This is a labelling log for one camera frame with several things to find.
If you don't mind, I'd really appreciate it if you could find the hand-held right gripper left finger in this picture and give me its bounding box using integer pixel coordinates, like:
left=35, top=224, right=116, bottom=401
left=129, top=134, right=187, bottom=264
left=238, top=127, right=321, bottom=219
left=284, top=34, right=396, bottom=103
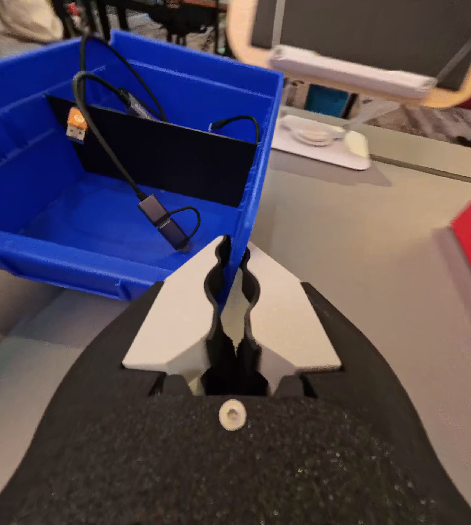
left=122, top=236, right=232, bottom=395

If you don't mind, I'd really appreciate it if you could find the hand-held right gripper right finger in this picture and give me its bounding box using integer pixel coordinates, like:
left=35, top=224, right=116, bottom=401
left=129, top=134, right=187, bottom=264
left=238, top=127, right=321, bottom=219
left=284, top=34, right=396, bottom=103
left=239, top=242, right=343, bottom=392

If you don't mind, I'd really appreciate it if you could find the dark grey USB adapter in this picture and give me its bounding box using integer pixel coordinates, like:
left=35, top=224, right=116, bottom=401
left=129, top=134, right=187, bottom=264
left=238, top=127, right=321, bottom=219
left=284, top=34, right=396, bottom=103
left=137, top=194, right=202, bottom=253

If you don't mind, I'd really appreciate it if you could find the blue plastic bin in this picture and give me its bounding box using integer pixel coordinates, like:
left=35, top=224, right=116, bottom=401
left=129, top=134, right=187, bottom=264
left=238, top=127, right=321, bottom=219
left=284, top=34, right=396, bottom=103
left=0, top=29, right=285, bottom=303

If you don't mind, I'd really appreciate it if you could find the black cable with orange plugs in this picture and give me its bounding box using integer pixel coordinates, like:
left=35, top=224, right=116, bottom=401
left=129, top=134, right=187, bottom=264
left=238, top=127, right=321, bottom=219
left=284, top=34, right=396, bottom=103
left=66, top=71, right=150, bottom=202

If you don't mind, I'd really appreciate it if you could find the grey desk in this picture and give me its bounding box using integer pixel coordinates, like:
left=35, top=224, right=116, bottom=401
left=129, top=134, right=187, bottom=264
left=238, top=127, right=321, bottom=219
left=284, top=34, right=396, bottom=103
left=0, top=104, right=471, bottom=525

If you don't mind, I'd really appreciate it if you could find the black bin divider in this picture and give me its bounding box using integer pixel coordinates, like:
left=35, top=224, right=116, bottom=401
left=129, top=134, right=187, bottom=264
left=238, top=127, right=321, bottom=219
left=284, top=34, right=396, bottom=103
left=46, top=94, right=259, bottom=208

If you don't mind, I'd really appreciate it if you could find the teal box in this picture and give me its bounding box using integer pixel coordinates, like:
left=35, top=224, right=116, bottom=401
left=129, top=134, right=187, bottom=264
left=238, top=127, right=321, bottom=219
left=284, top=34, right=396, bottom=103
left=304, top=84, right=350, bottom=118

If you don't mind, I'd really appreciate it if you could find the white cloth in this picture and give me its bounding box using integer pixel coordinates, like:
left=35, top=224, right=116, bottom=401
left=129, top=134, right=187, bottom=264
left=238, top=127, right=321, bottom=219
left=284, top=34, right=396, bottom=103
left=0, top=0, right=64, bottom=45

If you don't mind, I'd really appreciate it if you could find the thin black cable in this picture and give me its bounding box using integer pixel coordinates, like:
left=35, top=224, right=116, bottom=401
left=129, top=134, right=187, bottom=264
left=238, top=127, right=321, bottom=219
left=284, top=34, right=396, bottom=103
left=208, top=116, right=261, bottom=145

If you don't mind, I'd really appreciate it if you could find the black cable with grey plug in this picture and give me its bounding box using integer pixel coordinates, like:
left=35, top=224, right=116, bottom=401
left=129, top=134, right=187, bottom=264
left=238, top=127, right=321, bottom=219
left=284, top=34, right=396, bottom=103
left=79, top=33, right=169, bottom=123

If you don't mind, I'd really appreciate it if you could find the white board bracket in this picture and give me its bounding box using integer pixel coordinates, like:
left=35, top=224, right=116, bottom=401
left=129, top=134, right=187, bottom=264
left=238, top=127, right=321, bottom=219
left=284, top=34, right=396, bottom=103
left=269, top=44, right=439, bottom=100

